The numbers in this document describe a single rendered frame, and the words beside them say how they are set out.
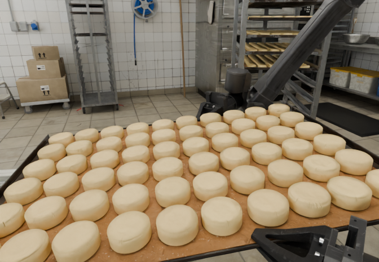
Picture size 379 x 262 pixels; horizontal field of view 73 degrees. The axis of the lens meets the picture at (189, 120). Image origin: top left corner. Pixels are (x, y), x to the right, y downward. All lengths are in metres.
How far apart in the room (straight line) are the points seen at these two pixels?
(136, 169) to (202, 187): 0.12
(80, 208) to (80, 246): 0.07
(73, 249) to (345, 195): 0.32
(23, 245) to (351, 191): 0.39
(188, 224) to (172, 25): 4.27
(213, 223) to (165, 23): 4.25
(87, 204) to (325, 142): 0.39
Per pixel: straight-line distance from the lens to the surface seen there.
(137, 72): 4.46
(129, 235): 0.32
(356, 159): 0.46
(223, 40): 3.67
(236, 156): 0.43
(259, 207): 0.34
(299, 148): 0.47
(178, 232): 0.31
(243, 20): 1.51
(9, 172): 0.70
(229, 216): 0.32
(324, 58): 1.63
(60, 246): 0.34
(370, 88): 4.59
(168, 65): 4.53
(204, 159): 0.43
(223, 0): 3.67
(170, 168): 0.42
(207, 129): 0.54
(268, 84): 0.76
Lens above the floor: 1.21
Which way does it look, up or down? 21 degrees down
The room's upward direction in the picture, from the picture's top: straight up
